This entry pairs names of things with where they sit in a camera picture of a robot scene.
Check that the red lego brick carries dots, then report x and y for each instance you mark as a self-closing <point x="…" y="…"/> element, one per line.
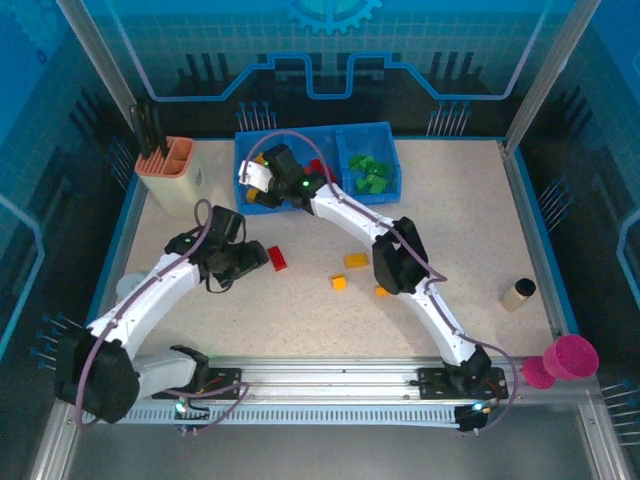
<point x="316" y="165"/>
<point x="330" y="176"/>
<point x="277" y="258"/>

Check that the green lego brick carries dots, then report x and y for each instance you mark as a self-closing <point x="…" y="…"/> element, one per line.
<point x="378" y="186"/>
<point x="358" y="164"/>
<point x="383" y="170"/>
<point x="372" y="164"/>

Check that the green quarter-round lego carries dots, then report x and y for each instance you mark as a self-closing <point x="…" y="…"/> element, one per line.
<point x="361" y="188"/>

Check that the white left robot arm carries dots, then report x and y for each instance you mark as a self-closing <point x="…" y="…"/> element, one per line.
<point x="150" y="300"/>

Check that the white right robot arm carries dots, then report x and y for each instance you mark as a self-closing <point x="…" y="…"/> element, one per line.
<point x="350" y="215"/>

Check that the small yellow lego brick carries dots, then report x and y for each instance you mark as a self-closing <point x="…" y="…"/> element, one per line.
<point x="339" y="282"/>

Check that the blue divided plastic bin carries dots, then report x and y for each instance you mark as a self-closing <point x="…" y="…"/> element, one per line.
<point x="362" y="140"/>

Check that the orange and beige utensil holder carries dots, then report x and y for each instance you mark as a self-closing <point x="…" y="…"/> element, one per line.
<point x="170" y="190"/>

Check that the orange lego brick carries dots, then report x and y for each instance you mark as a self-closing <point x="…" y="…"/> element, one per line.
<point x="382" y="291"/>

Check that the beige bottle with black cap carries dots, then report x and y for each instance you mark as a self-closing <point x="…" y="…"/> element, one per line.
<point x="517" y="295"/>

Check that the pink goblet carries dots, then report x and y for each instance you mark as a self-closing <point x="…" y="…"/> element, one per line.
<point x="570" y="357"/>

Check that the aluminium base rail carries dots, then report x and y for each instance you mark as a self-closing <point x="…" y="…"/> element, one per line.
<point x="325" y="380"/>

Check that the aluminium frame post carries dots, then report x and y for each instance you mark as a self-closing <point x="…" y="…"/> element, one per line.
<point x="95" y="60"/>
<point x="550" y="75"/>

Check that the aluminium side rail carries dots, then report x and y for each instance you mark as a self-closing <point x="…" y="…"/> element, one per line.
<point x="532" y="240"/>

